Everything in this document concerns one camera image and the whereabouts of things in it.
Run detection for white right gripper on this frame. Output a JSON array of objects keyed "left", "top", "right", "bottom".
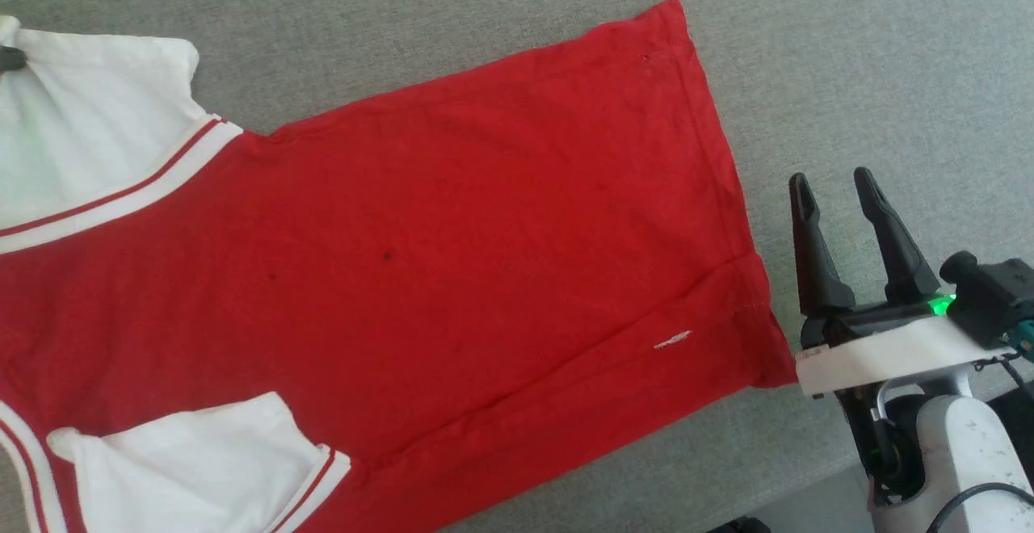
[{"left": 788, "top": 166, "right": 1020, "bottom": 398}]

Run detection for red and white shirt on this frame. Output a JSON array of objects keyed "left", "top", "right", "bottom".
[{"left": 0, "top": 0, "right": 799, "bottom": 533}]

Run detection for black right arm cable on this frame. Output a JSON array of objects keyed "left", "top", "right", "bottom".
[{"left": 923, "top": 481, "right": 1034, "bottom": 533}]

